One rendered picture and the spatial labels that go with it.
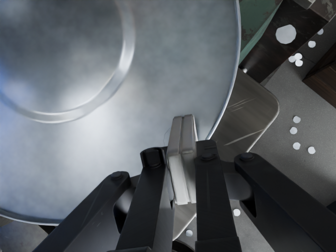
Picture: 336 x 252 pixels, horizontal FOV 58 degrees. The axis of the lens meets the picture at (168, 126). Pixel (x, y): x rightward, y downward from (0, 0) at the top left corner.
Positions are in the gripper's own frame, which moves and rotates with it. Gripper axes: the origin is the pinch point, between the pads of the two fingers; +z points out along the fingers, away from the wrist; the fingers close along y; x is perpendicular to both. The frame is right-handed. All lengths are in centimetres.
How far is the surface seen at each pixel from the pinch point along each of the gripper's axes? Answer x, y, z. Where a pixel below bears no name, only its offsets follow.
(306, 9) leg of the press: 6.9, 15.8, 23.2
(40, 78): 5.7, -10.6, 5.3
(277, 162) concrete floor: -38, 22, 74
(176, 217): -6.0, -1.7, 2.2
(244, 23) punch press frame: 6.6, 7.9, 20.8
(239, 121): 0.1, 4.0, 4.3
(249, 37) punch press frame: 5.0, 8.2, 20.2
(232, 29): 6.6, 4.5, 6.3
